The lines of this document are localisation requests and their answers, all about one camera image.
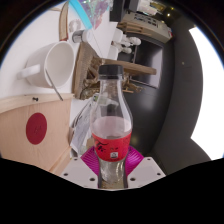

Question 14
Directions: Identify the ceiling light strip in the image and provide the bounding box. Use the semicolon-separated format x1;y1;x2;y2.
189;26;224;161

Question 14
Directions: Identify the beige canvas sheet with battens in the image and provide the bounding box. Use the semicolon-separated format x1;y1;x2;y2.
0;93;75;176

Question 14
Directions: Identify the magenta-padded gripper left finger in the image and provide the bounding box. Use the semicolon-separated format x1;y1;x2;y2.
61;146;100;189

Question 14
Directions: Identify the wooden stick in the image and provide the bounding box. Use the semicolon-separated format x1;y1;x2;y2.
58;1;70;42

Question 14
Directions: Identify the white cabinet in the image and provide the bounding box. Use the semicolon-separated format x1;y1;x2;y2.
119;9;174;44

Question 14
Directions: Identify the grey printed newspaper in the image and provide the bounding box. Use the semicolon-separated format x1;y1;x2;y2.
68;96;98;158

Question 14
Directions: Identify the clear red-labelled drink bottle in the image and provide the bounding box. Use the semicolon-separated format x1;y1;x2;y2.
89;64;134;190

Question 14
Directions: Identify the white plaster bust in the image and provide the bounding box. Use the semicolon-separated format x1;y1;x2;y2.
111;33;143;55

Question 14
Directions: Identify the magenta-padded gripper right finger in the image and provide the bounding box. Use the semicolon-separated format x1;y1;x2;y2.
125;145;167;188

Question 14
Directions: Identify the white ceramic mug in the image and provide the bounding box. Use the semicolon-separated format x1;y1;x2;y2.
16;40;77;89

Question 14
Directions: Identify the silver-lidded paint jar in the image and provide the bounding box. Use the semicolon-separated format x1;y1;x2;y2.
71;29;94;44

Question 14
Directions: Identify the flat round red coaster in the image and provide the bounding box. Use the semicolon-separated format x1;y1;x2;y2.
25;112;48;146

